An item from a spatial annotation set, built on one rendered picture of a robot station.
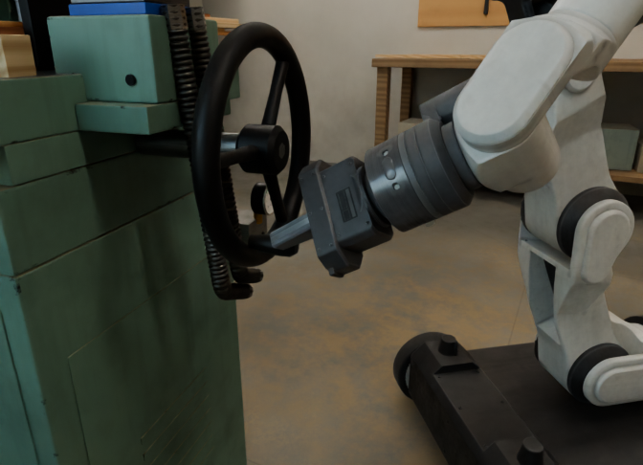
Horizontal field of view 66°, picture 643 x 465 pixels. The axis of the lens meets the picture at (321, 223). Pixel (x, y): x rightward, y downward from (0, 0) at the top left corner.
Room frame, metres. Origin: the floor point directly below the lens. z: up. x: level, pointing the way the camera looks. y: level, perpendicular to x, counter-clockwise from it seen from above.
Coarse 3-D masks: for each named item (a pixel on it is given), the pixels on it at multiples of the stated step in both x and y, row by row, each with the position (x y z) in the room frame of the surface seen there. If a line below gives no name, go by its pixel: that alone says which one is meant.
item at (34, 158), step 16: (176, 128) 0.73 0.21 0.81; (16, 144) 0.48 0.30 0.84; (32, 144) 0.50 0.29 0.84; (48, 144) 0.51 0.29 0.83; (64, 144) 0.53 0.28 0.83; (80, 144) 0.55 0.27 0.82; (96, 144) 0.58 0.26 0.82; (112, 144) 0.60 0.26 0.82; (128, 144) 0.63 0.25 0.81; (0, 160) 0.47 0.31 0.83; (16, 160) 0.48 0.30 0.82; (32, 160) 0.49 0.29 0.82; (48, 160) 0.51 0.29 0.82; (64, 160) 0.53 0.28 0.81; (80, 160) 0.55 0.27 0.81; (96, 160) 0.57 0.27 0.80; (0, 176) 0.47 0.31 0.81; (16, 176) 0.47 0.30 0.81; (32, 176) 0.49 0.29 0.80
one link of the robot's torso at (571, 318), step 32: (608, 224) 0.81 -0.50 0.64; (544, 256) 0.89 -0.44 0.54; (576, 256) 0.81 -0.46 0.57; (608, 256) 0.81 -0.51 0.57; (544, 288) 0.95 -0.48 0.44; (576, 288) 0.82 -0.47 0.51; (544, 320) 0.95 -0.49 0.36; (576, 320) 0.86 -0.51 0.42; (608, 320) 0.87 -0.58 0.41; (544, 352) 0.93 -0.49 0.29; (576, 352) 0.86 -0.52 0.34; (608, 352) 0.86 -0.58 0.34; (576, 384) 0.85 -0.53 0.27
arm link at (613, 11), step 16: (560, 0) 0.45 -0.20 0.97; (576, 0) 0.44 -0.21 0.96; (592, 0) 0.43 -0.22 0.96; (608, 0) 0.43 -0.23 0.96; (624, 0) 0.43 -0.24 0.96; (640, 0) 0.43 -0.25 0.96; (592, 16) 0.42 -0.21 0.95; (608, 16) 0.42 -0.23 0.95; (624, 16) 0.42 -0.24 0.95; (640, 16) 0.44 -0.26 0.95; (624, 32) 0.43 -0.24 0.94
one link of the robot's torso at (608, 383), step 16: (624, 336) 0.95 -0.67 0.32; (640, 336) 0.92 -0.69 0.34; (640, 352) 0.90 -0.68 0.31; (592, 368) 0.84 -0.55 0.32; (608, 368) 0.83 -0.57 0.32; (624, 368) 0.83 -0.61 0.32; (640, 368) 0.84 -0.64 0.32; (592, 384) 0.83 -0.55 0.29; (608, 384) 0.82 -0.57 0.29; (624, 384) 0.83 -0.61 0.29; (640, 384) 0.84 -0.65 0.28; (592, 400) 0.83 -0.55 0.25; (608, 400) 0.82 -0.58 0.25; (624, 400) 0.84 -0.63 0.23; (640, 400) 0.85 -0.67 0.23
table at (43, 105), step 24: (48, 72) 0.60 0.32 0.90; (0, 96) 0.47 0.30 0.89; (24, 96) 0.50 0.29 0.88; (48, 96) 0.52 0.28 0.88; (72, 96) 0.55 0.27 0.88; (0, 120) 0.47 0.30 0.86; (24, 120) 0.49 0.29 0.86; (48, 120) 0.52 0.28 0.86; (72, 120) 0.55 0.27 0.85; (96, 120) 0.55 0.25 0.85; (120, 120) 0.53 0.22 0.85; (144, 120) 0.52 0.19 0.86; (168, 120) 0.56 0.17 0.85; (0, 144) 0.46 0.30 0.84
